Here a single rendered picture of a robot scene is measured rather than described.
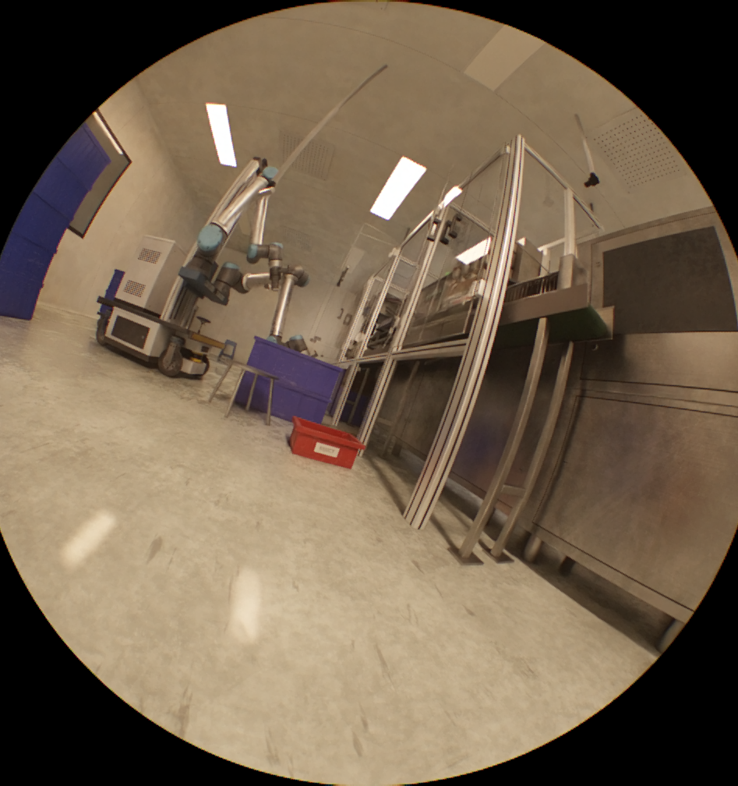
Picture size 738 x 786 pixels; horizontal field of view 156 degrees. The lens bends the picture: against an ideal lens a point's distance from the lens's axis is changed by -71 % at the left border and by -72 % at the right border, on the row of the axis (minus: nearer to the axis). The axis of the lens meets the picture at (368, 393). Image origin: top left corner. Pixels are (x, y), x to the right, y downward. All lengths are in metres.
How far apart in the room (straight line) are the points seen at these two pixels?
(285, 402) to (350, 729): 1.62
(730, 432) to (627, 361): 0.36
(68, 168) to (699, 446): 2.92
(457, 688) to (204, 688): 0.30
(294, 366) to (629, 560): 1.76
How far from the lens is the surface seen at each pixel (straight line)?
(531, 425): 0.99
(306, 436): 1.08
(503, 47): 2.42
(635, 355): 0.86
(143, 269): 2.13
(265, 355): 1.71
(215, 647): 0.36
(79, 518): 0.50
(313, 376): 1.70
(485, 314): 0.85
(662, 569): 0.76
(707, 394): 0.79
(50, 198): 2.26
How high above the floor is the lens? 0.31
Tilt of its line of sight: 1 degrees up
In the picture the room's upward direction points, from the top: 20 degrees clockwise
